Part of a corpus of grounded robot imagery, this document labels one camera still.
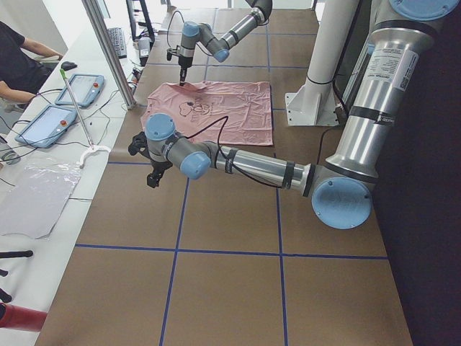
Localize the red fire extinguisher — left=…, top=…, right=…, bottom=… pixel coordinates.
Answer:
left=1, top=303, right=48, bottom=332

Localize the upper blue teach pendant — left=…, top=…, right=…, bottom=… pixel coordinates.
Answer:
left=54, top=74, right=105, bottom=109

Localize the white hanger reaching pole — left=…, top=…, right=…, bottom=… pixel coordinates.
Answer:
left=60, top=68, right=111, bottom=169

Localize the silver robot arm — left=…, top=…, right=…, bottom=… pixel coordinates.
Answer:
left=166, top=0, right=273, bottom=87
left=128, top=1, right=457, bottom=229

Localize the pink snoopy t-shirt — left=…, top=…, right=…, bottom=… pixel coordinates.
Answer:
left=140, top=81, right=273, bottom=146

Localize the blue teach pendant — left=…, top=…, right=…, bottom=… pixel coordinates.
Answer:
left=54, top=74, right=105, bottom=109
left=15, top=105, right=77, bottom=148

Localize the black keyboard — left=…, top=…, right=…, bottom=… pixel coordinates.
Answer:
left=107, top=27, right=127, bottom=58

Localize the black computer mouse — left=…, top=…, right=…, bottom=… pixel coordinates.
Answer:
left=61, top=61, right=78, bottom=71

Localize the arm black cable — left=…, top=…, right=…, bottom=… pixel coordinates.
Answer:
left=179, top=115, right=289, bottom=190
left=166, top=9, right=185, bottom=51

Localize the aluminium frame post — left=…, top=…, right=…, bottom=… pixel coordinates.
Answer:
left=81, top=0, right=136, bottom=110

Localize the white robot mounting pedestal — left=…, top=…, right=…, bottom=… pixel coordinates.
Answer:
left=285, top=0, right=359, bottom=126

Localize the seated person in black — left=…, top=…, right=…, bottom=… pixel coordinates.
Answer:
left=1, top=22, right=63, bottom=104

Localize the black camera tripod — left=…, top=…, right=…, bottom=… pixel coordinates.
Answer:
left=1, top=249, right=34, bottom=303

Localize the clear plastic bag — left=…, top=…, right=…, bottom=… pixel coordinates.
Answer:
left=1, top=158, right=81, bottom=239

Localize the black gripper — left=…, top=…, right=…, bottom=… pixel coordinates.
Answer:
left=128, top=131, right=173, bottom=187
left=166, top=45, right=194, bottom=86

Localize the lower blue teach pendant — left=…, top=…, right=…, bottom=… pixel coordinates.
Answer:
left=15, top=105, right=77, bottom=148

